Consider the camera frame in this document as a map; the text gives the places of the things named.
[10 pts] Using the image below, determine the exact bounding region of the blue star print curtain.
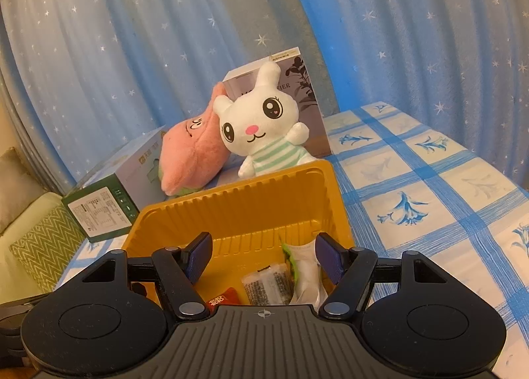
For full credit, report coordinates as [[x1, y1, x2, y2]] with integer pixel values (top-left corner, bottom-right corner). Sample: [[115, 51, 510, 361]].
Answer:
[[277, 0, 529, 192], [0, 0, 327, 198]]

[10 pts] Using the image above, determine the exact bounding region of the long green snack packet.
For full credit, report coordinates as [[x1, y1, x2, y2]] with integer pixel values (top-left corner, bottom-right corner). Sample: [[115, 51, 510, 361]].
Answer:
[[279, 239, 329, 309]]

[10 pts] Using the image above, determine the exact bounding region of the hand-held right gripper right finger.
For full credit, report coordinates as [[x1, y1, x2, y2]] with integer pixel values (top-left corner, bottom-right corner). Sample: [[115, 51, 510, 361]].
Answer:
[[315, 232, 474, 321]]

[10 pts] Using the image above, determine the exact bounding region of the green zigzag cushion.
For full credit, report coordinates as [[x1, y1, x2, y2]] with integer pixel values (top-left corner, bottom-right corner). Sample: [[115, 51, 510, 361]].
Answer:
[[9, 206, 85, 293]]

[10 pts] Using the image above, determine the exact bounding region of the orange plastic tray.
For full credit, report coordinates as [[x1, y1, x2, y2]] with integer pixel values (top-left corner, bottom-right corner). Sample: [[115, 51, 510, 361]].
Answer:
[[121, 159, 355, 309]]

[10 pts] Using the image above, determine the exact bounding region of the grey box with plant print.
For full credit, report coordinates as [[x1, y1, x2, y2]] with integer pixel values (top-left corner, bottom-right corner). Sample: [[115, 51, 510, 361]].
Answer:
[[222, 47, 332, 159]]

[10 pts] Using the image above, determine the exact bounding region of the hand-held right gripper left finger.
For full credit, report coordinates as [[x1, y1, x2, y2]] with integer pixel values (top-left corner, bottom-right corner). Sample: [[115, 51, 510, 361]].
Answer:
[[54, 232, 213, 321]]

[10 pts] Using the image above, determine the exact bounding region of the beige cushion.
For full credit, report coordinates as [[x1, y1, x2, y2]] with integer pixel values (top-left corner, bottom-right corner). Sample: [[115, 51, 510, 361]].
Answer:
[[0, 147, 44, 235]]

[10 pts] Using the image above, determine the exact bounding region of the pink plush toy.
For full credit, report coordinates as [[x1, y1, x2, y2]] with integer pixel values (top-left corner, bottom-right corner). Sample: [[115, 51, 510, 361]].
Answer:
[[159, 82, 232, 197]]

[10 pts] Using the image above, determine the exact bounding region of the blue checked tablecloth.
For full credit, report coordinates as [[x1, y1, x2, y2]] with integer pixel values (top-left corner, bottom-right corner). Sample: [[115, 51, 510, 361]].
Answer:
[[56, 101, 529, 379]]

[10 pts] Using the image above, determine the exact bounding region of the green and white carton box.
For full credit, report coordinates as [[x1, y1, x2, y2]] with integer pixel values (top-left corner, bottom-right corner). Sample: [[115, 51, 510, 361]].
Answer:
[[62, 127, 170, 243]]

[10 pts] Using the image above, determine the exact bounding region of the clear packet with dark contents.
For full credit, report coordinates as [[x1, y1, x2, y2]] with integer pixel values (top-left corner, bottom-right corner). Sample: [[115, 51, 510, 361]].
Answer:
[[241, 262, 295, 306]]

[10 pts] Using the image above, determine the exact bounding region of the white rabbit plush toy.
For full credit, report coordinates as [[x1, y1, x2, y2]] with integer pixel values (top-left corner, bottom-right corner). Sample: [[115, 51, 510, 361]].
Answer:
[[212, 56, 310, 179]]

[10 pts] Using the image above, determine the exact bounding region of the red snack packet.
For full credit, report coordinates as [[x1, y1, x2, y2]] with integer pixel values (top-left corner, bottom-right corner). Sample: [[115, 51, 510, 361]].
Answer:
[[205, 287, 240, 311]]

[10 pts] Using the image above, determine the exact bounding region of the light green sofa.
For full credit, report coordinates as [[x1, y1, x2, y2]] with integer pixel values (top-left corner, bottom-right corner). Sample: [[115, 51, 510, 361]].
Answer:
[[0, 191, 89, 293]]

